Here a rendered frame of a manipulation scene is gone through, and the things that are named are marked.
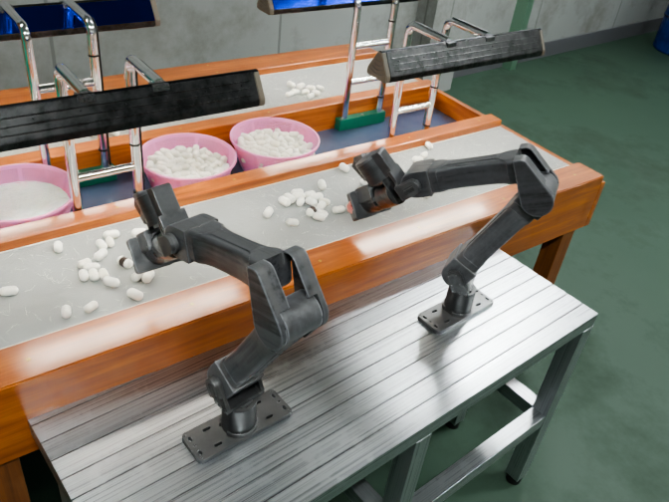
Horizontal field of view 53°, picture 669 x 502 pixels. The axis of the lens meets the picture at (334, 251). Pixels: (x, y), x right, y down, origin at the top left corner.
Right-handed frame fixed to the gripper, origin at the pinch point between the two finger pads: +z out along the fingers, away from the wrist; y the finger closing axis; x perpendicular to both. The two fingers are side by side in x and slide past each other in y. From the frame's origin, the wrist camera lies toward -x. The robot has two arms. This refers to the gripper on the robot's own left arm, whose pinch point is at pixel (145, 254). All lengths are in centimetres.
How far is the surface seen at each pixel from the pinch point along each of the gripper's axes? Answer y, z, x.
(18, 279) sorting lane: 20.5, 21.7, -3.1
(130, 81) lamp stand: -12.7, 13.9, -38.1
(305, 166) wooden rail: -58, 29, -12
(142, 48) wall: -78, 170, -99
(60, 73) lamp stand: 3.2, 7.2, -39.7
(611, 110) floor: -379, 148, -12
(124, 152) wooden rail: -19, 55, -31
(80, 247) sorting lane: 6.0, 25.7, -6.4
